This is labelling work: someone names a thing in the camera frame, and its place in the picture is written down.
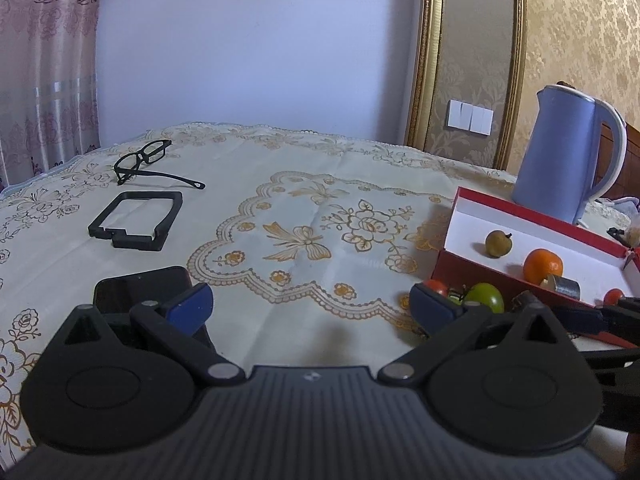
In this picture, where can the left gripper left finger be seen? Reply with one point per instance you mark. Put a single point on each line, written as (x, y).
(172, 326)

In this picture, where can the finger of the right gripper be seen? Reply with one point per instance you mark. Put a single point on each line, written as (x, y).
(575, 317)

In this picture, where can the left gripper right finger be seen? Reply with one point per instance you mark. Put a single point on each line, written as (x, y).
(449, 328)

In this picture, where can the dark sugarcane piece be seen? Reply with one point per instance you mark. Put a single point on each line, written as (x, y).
(561, 286)
(525, 300)

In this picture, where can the small red tomato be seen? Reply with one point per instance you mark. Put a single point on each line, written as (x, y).
(613, 297)

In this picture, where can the green tomato large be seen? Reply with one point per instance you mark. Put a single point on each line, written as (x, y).
(487, 295)

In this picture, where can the orange tangerine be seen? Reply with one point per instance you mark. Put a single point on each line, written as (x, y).
(539, 263)

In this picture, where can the green tomato small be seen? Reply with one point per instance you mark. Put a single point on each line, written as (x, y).
(456, 295)

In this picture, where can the black smartphone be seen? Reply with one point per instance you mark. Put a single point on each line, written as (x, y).
(150, 299)

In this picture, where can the red shallow box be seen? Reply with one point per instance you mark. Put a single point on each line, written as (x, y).
(596, 263)

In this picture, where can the brown longan far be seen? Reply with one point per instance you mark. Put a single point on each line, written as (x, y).
(498, 244)

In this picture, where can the clear plastic bag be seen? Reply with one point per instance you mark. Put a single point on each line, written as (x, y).
(632, 233)

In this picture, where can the blue electric kettle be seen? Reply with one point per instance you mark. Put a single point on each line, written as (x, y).
(557, 172)

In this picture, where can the floral tablecloth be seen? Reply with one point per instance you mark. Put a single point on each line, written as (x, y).
(311, 245)

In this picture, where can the black eyeglasses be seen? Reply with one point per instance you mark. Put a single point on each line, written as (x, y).
(137, 163)

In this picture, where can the pink floral curtain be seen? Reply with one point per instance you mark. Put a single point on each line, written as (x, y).
(48, 85)

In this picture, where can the black plastic frame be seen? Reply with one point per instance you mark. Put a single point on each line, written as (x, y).
(137, 220)

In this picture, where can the white wall switch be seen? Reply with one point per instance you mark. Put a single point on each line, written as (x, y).
(467, 117)

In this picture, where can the gold picture frame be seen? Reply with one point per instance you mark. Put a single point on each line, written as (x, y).
(471, 51)

